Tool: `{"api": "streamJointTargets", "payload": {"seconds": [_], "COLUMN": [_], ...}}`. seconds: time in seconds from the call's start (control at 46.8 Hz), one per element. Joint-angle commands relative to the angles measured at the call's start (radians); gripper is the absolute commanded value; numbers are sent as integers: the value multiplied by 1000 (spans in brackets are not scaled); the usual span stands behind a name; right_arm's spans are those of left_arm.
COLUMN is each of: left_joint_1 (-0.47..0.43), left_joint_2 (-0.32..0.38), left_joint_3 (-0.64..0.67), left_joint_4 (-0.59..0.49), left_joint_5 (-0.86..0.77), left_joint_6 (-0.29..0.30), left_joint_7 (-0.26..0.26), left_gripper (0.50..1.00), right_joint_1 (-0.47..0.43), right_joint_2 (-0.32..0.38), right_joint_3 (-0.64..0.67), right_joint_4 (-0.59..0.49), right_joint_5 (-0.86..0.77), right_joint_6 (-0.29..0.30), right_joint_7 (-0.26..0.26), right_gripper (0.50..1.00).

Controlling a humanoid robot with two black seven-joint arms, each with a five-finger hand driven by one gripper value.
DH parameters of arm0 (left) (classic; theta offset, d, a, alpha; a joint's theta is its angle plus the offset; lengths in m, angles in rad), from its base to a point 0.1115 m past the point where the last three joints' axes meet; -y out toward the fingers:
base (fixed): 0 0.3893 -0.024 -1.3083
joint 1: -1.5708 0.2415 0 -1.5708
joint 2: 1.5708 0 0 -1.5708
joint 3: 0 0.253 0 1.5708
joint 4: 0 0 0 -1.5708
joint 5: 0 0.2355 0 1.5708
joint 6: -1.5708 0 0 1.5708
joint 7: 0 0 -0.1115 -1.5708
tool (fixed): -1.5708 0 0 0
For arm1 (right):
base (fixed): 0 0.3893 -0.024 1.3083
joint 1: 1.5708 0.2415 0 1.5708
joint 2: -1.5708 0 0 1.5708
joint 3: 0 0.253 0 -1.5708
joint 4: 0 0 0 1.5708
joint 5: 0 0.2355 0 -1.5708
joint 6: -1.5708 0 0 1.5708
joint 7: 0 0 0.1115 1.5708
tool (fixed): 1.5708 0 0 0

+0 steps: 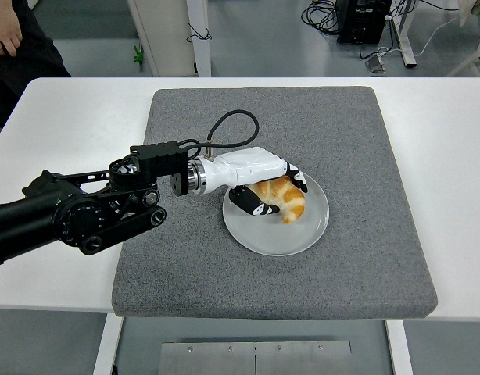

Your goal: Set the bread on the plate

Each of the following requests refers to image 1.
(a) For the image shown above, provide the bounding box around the person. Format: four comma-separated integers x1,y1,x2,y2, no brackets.
0,0,72,130

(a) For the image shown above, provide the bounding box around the white table leg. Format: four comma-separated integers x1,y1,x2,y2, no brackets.
385,320,414,375
92,312,124,375

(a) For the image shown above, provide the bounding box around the white floor cable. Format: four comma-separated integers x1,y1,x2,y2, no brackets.
376,15,462,59

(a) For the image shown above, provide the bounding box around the black computer case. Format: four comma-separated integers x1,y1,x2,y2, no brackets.
336,0,393,45

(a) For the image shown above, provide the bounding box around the small grey pedal box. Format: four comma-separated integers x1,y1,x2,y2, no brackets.
364,54,389,74

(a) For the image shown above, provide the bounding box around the white desk upright post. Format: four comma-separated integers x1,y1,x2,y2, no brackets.
186,0,213,77

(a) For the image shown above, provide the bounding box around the grey round plate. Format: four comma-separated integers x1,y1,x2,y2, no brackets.
222,171,330,257

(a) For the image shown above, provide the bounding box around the white cabinet panel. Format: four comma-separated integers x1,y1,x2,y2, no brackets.
127,0,197,77

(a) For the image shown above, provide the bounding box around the grey metal plate with screws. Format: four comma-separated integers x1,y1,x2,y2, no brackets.
159,340,353,375

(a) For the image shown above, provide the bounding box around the croissant bread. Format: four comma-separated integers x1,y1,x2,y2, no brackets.
247,175,306,225

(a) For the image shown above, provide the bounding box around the black cable bundle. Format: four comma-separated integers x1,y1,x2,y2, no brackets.
301,0,341,37

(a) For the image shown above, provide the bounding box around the beige cloth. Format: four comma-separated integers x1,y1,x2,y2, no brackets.
457,0,480,25

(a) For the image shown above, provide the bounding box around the black cable on post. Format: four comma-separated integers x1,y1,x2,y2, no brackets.
187,19,213,43

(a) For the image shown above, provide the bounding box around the white desk leg with foot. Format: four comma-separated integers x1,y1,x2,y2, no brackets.
389,0,417,68

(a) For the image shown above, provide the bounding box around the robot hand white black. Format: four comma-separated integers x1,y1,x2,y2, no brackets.
202,146,310,218

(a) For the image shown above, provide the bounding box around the grey felt mat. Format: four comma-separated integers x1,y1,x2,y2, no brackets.
111,86,439,321

